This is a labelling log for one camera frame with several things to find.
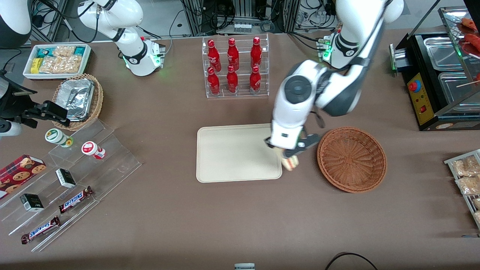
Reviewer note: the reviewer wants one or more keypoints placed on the plastic sandwich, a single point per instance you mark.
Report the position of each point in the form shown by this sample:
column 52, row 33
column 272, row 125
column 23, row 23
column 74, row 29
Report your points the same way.
column 289, row 163

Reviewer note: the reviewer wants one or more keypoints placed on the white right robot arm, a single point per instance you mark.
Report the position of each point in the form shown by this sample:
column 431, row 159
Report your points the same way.
column 127, row 41

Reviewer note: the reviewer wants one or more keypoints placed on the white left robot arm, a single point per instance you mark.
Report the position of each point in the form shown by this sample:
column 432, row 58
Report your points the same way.
column 296, row 90

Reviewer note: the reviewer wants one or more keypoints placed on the beige plastic tray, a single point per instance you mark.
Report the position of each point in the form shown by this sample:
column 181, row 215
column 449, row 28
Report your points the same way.
column 232, row 153

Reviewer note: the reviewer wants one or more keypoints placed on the light wicker basket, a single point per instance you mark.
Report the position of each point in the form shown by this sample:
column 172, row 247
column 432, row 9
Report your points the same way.
column 98, row 101

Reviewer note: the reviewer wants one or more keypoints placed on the round brown wicker basket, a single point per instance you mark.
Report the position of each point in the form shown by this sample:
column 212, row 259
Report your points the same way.
column 352, row 161

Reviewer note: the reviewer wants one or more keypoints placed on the tray of packaged pastries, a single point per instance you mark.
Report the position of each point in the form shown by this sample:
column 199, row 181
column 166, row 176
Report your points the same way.
column 449, row 161

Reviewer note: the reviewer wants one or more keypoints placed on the green lid yogurt cup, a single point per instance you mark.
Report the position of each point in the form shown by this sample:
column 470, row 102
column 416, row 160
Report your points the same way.
column 54, row 135

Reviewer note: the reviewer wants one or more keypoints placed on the aluminium foil container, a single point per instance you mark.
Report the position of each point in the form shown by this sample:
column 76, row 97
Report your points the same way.
column 75, row 97

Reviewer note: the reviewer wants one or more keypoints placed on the white snack bin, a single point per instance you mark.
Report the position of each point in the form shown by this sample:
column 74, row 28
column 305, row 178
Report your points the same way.
column 56, row 76

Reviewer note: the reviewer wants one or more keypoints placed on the red plaid cookie box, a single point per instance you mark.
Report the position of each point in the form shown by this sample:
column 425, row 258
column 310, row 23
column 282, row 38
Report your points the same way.
column 18, row 172

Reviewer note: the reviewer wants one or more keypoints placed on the large rice cracker bag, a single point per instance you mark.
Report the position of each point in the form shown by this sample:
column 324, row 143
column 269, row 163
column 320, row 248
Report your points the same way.
column 60, row 64

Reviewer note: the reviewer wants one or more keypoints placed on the yellow snack package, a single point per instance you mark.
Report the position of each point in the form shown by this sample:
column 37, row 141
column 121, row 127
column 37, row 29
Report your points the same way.
column 35, row 65

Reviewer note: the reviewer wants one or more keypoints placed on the red lid yogurt cup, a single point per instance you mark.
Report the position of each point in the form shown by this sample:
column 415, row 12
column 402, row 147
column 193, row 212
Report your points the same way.
column 89, row 147

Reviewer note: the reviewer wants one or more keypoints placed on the clear acrylic bottle rack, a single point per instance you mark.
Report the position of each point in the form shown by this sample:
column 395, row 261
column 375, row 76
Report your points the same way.
column 243, row 94

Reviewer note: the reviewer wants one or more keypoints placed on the small rice cracker bag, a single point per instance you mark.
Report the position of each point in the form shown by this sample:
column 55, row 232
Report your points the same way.
column 63, row 50

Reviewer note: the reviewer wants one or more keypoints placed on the red cola bottle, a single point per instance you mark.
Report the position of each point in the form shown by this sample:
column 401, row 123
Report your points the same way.
column 232, row 80
column 213, row 52
column 233, row 52
column 255, row 79
column 213, row 81
column 256, row 51

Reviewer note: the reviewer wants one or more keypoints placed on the small teal snack package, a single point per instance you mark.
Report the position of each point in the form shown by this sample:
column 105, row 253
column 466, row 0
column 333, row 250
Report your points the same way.
column 79, row 50

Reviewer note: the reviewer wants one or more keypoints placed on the small black box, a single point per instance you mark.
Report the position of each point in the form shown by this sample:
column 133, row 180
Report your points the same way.
column 65, row 178
column 32, row 202

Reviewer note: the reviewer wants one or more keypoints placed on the clear acrylic stepped stand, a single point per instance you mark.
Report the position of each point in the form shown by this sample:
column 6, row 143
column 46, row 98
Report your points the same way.
column 116, row 165

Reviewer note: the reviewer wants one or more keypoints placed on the snickers chocolate bar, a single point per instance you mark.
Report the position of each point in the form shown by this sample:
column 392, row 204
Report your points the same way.
column 40, row 230
column 75, row 200

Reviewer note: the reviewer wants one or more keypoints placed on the power strip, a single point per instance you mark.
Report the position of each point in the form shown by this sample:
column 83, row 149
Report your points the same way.
column 242, row 27

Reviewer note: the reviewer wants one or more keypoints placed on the grey device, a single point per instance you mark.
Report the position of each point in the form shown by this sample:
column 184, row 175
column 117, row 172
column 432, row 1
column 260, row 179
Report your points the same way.
column 244, row 266

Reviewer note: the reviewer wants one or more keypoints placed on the black hot food display machine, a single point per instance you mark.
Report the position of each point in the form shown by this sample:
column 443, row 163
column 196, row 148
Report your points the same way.
column 425, row 97

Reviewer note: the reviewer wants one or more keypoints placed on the steel food pan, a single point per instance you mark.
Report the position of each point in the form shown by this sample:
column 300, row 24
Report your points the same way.
column 444, row 52
column 455, row 90

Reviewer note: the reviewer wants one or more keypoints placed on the clear bagged snack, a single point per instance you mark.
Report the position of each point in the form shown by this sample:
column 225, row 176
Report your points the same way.
column 468, row 184
column 478, row 216
column 477, row 202
column 465, row 167

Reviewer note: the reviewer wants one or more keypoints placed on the wooden skewer stick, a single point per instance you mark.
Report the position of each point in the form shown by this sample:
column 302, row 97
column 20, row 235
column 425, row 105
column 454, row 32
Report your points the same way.
column 467, row 84

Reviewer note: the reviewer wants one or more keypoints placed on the red sausage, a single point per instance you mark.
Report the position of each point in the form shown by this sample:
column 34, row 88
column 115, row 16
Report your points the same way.
column 473, row 39
column 468, row 23

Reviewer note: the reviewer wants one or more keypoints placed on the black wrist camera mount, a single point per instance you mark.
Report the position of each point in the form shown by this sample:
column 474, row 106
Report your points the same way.
column 15, row 101

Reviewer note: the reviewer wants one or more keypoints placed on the aluminium frame rack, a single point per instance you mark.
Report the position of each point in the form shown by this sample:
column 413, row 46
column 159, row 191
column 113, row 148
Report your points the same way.
column 193, row 15

